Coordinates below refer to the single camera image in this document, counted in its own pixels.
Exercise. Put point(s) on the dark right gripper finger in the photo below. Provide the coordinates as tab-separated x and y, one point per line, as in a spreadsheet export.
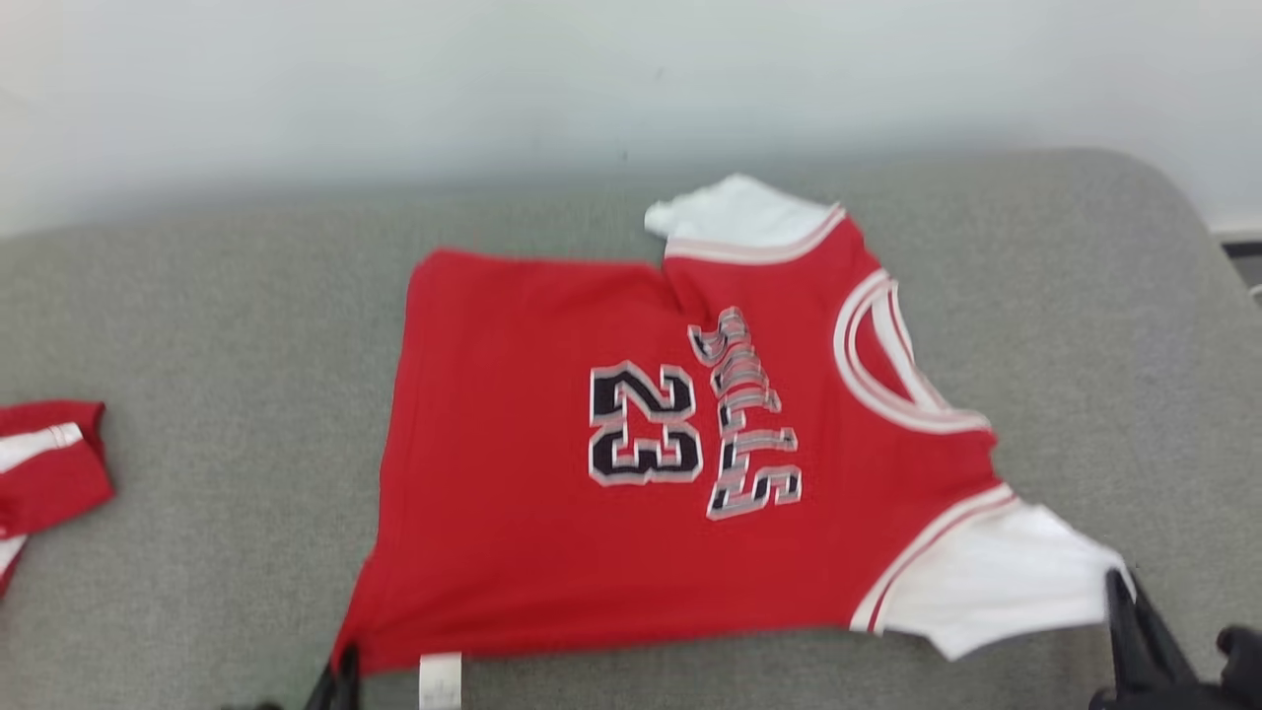
1139	641

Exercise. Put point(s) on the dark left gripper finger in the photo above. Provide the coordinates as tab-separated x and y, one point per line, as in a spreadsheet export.
340	685

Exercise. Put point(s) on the grey fabric sofa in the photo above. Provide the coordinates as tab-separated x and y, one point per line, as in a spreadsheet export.
197	345

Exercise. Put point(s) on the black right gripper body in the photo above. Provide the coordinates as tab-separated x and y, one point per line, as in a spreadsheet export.
1223	698

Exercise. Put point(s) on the red shorts white stripe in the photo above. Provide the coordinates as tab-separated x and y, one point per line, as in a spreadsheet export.
49	483

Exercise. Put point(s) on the red basketball jersey white sleeves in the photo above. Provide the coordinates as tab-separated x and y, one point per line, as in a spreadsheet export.
513	493

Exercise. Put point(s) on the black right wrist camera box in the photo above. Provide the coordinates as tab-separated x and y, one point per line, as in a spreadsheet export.
1242	656

